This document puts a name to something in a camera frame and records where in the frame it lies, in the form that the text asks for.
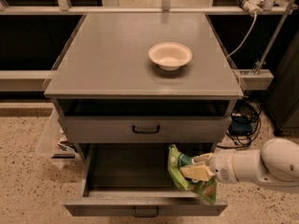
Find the blue power adapter box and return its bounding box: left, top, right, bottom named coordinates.
left=229, top=116, right=253, bottom=136

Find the open grey bottom drawer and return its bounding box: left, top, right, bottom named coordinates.
left=64, top=144, right=227, bottom=217

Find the white power cable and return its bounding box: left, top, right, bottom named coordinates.
left=225, top=11, right=258, bottom=60

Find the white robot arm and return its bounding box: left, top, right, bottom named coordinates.
left=179, top=138, right=299, bottom=193

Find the black cable bundle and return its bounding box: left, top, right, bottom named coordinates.
left=216, top=100, right=263, bottom=151

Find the metal frame rail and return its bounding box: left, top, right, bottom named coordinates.
left=0, top=5, right=293, bottom=17

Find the grey middle drawer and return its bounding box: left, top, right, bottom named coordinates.
left=59, top=117, right=231, bottom=144

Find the white power strip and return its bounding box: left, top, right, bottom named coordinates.
left=236, top=0, right=263, bottom=16

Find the green rice chip bag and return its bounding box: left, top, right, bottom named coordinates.
left=167, top=145, right=217, bottom=204

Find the white paper bowl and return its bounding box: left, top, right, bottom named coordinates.
left=149, top=42, right=192, bottom=71

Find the grey drawer cabinet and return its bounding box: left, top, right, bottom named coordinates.
left=43, top=12, right=244, bottom=162

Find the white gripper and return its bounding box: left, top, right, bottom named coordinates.
left=179, top=149, right=238, bottom=184

